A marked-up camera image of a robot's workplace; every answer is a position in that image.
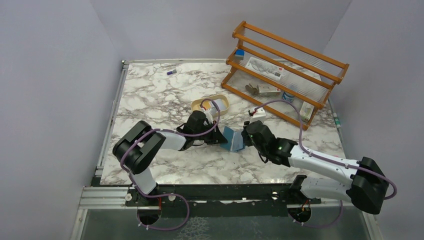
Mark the blue grey block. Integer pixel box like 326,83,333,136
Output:
234,49,245,60

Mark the blue white small jar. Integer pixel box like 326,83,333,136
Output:
281,91,296,103

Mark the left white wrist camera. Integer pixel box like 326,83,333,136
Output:
203,111,214,126

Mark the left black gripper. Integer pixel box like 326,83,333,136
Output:
193,120,228,145

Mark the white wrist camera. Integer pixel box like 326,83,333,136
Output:
248,107,266,124
203,111,214,126

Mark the purple cable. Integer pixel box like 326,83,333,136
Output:
251,99,398,230
119,98,222,232

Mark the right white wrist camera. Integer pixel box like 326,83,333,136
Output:
248,107,266,124

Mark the beige oval tray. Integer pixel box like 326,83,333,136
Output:
191,94,230,118

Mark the grey card with black stripe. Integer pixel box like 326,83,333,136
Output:
211,99,228,112

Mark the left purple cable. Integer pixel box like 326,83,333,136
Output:
119,98,222,232

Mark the small purple white object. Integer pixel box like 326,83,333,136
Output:
166,69,177,76

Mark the blue leather card holder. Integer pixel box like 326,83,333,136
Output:
220,126,246,153

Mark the small grey cardboard box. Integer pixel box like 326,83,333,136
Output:
257,84,281,97

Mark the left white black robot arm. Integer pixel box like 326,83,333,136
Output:
112,110,228,206

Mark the grey metal clip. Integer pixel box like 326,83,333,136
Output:
245,84,259,96

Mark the white printed flat package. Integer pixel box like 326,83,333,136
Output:
245,57,284,81

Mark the small white green box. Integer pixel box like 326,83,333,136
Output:
299,101,315,123

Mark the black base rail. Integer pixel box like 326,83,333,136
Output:
90,175,319,220

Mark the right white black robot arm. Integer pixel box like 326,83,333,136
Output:
241,120,389,215

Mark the green white marker pen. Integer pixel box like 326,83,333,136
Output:
332,112,341,129

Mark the orange wooden shelf rack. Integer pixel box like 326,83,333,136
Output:
220,21,350,130

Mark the yellow card with black stripe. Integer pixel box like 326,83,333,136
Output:
199,100,216,115

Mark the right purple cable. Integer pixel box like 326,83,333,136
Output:
251,99,398,230

